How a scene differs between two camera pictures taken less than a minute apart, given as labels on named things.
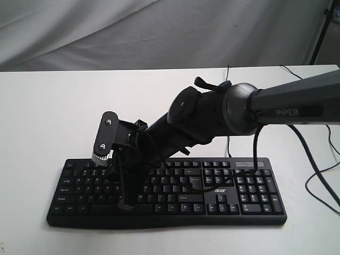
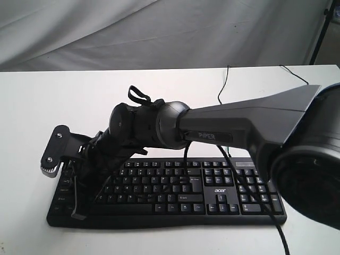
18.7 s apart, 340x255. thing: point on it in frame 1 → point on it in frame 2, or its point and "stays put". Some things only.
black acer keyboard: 189,192 stays put
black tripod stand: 328,13 stays put
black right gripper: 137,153 → 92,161
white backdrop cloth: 51,35 stays put
